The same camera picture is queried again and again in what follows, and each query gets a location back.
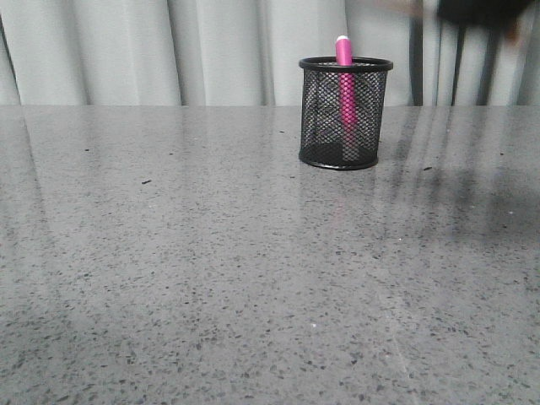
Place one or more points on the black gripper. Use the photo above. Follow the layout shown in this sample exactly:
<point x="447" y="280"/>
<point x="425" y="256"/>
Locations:
<point x="487" y="13"/>

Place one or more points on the pink marker pen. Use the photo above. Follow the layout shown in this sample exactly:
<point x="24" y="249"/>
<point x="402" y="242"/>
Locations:
<point x="344" y="58"/>

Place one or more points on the black mesh pen holder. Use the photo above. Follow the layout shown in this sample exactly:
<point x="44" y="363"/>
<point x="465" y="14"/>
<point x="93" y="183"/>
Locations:
<point x="321" y="138"/>

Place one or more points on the grey curtain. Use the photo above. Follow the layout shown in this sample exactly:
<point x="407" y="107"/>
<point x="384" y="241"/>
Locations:
<point x="247" y="52"/>

